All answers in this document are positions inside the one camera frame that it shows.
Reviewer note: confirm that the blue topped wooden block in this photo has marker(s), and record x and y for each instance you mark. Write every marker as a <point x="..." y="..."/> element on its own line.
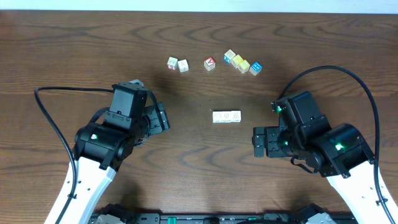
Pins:
<point x="255" y="68"/>

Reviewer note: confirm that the yellow topped wooden block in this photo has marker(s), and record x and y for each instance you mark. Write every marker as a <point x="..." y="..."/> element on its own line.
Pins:
<point x="236" y="60"/>

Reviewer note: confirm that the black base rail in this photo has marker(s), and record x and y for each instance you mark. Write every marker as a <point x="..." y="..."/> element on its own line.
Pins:
<point x="114" y="213"/>

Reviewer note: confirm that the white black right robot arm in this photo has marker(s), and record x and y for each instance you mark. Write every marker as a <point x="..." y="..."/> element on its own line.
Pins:
<point x="342" y="156"/>

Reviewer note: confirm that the blue letter T block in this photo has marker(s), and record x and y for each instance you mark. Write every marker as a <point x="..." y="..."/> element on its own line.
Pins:
<point x="183" y="65"/>

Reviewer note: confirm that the plain drawing wooden block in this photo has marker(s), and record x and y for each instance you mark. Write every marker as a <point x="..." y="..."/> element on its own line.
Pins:
<point x="236" y="116"/>

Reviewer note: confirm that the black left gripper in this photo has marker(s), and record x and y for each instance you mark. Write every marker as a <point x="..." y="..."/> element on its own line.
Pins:
<point x="159" y="125"/>

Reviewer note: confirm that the blue letter X block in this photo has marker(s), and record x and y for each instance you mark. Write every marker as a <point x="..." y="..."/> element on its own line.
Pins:
<point x="228" y="56"/>

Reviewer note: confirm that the red number 3 block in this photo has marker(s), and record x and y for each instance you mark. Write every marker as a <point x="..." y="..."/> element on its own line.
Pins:
<point x="172" y="63"/>

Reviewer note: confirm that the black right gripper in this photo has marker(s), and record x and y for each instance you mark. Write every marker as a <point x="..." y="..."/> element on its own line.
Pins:
<point x="275" y="134"/>

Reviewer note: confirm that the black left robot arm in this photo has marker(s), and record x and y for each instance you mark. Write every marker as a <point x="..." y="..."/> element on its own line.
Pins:
<point x="97" y="156"/>

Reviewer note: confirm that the green letter Z block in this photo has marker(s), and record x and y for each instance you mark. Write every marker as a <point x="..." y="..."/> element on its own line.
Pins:
<point x="217" y="116"/>

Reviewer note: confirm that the red letter A block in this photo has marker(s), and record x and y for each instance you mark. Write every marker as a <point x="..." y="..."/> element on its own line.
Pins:
<point x="209" y="63"/>

